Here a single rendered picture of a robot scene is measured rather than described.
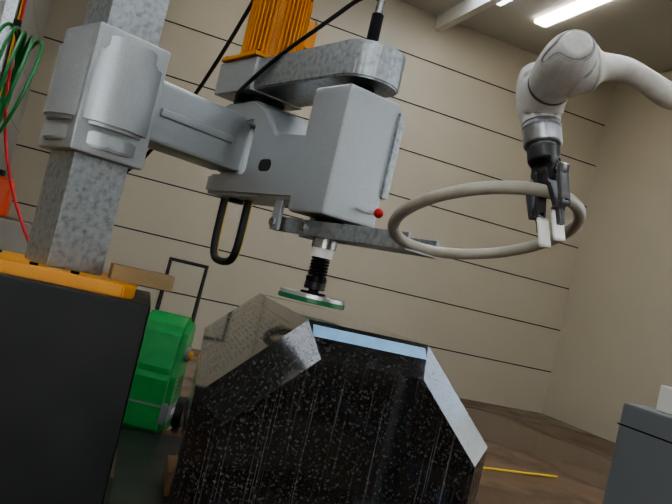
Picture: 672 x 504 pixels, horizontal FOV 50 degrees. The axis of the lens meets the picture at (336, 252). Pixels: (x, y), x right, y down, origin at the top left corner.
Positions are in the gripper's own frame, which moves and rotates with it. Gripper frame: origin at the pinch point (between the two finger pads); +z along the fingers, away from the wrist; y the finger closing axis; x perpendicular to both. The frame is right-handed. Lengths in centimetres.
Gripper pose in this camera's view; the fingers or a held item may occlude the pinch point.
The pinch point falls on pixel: (550, 230)
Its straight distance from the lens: 167.8
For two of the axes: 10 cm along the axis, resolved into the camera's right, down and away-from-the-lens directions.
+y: -4.1, 2.9, 8.6
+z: -0.1, 9.5, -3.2
